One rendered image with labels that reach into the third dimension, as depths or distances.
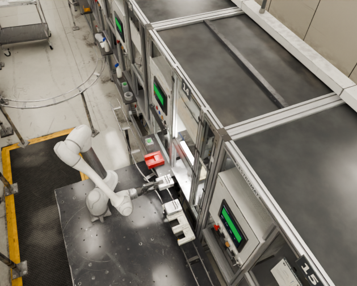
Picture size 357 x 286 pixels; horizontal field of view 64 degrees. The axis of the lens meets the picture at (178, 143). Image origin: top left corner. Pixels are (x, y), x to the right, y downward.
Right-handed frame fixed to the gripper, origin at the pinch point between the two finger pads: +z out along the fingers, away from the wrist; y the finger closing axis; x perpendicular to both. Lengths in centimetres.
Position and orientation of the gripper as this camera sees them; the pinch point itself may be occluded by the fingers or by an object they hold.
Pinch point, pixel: (159, 184)
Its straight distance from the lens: 242.2
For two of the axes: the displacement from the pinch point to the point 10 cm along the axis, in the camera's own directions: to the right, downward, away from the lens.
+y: 0.2, -6.2, -7.9
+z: 9.2, -3.0, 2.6
